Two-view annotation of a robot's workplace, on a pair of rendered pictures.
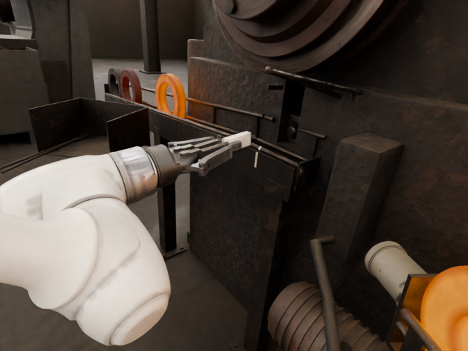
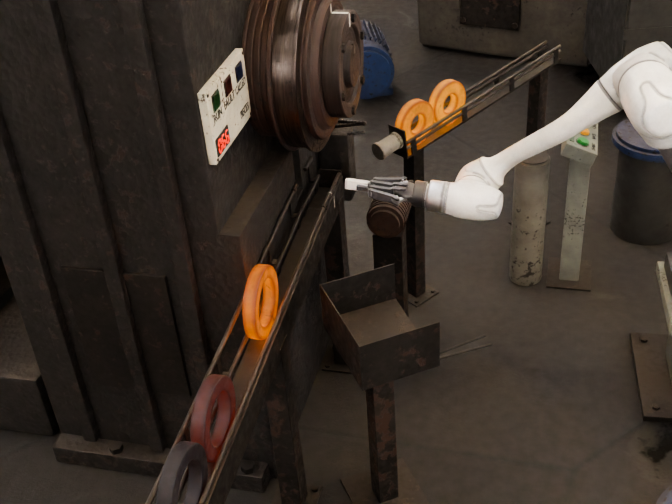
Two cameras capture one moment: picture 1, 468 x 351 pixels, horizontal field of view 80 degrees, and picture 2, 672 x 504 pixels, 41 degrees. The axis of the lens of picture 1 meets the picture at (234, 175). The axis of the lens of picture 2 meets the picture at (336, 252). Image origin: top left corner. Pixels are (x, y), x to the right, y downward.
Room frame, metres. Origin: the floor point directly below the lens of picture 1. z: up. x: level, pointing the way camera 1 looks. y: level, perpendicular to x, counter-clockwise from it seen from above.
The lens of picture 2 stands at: (1.84, 1.86, 2.07)
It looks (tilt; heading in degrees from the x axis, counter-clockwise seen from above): 35 degrees down; 238
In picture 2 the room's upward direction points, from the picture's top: 5 degrees counter-clockwise
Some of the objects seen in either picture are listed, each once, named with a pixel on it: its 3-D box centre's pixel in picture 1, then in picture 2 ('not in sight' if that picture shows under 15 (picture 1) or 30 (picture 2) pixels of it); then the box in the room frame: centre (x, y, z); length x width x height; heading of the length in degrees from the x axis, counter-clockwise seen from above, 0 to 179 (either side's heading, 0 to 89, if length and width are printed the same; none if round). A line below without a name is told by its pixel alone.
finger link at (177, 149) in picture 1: (198, 150); (386, 191); (0.53, 0.07, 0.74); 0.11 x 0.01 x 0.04; 133
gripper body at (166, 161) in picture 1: (172, 161); (411, 192); (0.48, 0.12, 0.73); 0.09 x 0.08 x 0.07; 131
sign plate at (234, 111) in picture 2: not in sight; (226, 105); (0.98, 0.06, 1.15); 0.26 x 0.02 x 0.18; 41
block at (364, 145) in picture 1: (356, 196); (336, 162); (0.49, -0.24, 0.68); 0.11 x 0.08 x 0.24; 131
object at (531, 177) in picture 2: not in sight; (528, 219); (-0.21, -0.07, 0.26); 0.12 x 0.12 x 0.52
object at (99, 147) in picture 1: (106, 207); (383, 409); (0.85, 0.45, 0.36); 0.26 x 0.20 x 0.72; 76
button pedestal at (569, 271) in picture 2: not in sight; (575, 205); (-0.34, 0.02, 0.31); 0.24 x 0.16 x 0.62; 41
